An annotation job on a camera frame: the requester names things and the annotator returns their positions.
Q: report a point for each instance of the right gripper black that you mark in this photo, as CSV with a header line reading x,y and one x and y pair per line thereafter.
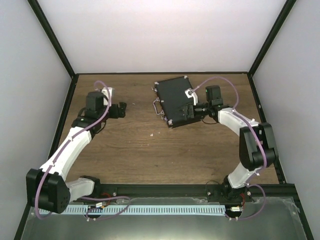
x,y
186,112

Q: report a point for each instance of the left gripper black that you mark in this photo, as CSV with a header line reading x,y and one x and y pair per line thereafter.
x,y
116,115

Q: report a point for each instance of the black poker set case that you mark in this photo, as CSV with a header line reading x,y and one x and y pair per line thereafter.
x,y
174,101

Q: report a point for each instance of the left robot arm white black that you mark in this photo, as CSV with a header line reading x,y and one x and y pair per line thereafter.
x,y
46,187

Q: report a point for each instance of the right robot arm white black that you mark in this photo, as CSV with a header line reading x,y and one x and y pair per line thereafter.
x,y
257,145

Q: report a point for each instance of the metal sheet front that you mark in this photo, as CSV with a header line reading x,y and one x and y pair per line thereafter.
x,y
271,218

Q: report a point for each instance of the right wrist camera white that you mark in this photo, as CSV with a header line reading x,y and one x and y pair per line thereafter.
x,y
191,94

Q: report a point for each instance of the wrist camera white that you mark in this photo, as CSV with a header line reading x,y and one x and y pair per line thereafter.
x,y
108,95
191,94

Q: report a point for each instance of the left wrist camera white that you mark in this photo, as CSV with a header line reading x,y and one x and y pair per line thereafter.
x,y
108,95

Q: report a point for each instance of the black frame rail left side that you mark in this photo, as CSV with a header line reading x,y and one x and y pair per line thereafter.
x,y
63,116

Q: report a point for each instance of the black frame rail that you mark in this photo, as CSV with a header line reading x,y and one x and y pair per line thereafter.
x,y
63,116
267,136

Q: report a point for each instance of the black frame rail right side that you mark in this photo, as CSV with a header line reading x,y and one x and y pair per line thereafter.
x,y
267,136

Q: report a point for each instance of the light blue slotted cable duct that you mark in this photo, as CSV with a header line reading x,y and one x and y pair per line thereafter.
x,y
206,210

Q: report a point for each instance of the black front mounting rail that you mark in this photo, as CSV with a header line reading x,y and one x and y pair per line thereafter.
x,y
212,192

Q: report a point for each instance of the black frame post left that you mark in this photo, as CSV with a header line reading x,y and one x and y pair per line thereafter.
x,y
40,15

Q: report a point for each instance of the black frame post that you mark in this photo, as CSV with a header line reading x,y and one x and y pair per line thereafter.
x,y
40,15
280,20

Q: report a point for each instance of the black frame post right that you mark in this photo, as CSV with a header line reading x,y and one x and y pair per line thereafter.
x,y
280,20

